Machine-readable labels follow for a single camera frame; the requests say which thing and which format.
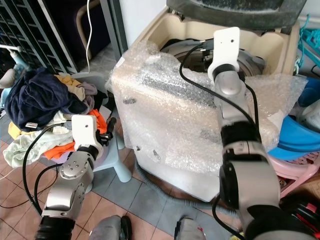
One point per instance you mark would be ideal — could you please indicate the pale green garment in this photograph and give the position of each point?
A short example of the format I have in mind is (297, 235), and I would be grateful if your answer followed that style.
(30, 148)

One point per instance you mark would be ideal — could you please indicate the dark grey washer lid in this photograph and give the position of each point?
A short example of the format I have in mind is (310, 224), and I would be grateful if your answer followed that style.
(235, 12)

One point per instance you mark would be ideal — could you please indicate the pink plastic stool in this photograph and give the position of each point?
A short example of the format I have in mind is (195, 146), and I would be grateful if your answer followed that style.
(300, 171)

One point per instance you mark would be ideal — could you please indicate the beige top-load washing machine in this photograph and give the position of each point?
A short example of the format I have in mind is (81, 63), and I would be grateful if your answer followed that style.
(170, 172)

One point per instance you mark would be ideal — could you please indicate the curved wooden chair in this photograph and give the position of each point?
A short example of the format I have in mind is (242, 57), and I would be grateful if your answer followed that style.
(80, 22)

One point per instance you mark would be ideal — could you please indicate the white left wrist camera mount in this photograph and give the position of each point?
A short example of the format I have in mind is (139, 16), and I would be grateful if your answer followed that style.
(84, 130)

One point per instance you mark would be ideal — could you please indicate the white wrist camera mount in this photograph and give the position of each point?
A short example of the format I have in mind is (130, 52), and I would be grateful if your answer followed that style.
(84, 130)
(225, 47)

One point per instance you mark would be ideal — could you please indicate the grey left robot foot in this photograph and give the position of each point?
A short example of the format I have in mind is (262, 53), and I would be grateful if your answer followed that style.
(105, 230)

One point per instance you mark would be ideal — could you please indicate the teal clothes hanger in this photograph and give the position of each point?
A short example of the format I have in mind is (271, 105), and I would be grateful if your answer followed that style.
(302, 45)

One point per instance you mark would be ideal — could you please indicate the orange garment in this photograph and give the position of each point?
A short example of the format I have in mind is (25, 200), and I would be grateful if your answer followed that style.
(60, 150)

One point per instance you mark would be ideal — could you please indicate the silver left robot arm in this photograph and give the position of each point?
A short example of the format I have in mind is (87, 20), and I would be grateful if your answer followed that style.
(70, 185)

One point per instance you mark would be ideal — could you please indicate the clear bubble wrap sheet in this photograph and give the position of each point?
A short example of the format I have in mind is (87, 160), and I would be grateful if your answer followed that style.
(165, 115)

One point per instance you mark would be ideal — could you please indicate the mustard yellow garment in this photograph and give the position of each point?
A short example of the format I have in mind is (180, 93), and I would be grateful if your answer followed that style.
(67, 80)

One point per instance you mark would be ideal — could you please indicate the navy blue garment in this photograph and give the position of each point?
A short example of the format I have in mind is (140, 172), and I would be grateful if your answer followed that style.
(47, 100)

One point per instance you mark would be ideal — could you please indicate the black grid crate rack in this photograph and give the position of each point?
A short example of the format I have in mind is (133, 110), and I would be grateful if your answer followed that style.
(30, 25)

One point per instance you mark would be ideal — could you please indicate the grey garment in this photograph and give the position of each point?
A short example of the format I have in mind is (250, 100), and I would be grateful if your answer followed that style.
(88, 93)

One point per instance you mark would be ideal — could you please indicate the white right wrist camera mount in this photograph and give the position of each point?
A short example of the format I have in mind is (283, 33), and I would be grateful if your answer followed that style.
(225, 47)

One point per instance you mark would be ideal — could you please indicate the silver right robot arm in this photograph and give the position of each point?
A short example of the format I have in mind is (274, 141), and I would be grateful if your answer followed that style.
(245, 165)

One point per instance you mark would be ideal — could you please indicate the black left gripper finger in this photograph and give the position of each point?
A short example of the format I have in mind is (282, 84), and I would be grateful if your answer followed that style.
(111, 127)

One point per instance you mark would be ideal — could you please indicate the teal child ride-on toy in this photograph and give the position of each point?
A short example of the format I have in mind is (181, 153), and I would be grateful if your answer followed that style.
(20, 62)

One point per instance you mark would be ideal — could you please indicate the blue plastic basin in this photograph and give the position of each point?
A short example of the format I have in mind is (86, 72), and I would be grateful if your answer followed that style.
(295, 141)

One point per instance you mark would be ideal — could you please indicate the grey door frame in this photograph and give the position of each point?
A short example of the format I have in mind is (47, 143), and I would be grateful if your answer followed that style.
(112, 25)

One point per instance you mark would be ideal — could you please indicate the red and black item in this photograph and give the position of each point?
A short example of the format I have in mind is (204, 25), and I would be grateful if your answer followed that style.
(300, 213)

